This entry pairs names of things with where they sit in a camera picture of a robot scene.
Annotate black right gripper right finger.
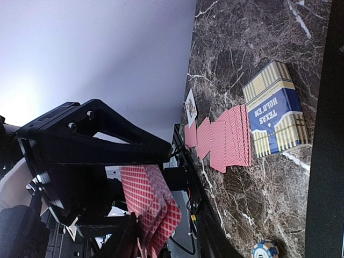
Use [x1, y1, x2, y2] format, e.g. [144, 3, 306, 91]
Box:
[94, 213, 138, 258]

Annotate round black poker mat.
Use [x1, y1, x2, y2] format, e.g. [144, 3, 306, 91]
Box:
[305, 1, 343, 257]

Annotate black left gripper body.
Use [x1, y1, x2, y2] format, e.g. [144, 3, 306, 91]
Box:
[1, 121, 124, 234]

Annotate spilled red cards on table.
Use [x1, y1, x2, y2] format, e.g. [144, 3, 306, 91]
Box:
[184, 104, 252, 173]

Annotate red card deck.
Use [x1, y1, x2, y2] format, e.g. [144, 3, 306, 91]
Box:
[120, 165, 182, 257]

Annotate gold card box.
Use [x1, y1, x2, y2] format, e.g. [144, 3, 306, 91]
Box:
[242, 60, 310, 157]

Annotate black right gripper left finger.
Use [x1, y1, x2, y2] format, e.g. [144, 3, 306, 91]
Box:
[18, 99, 172, 166]

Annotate blue chip stack on table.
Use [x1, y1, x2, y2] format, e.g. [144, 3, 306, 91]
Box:
[251, 239, 279, 258]

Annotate face-up queen card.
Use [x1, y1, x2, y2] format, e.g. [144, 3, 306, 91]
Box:
[184, 89, 197, 128]

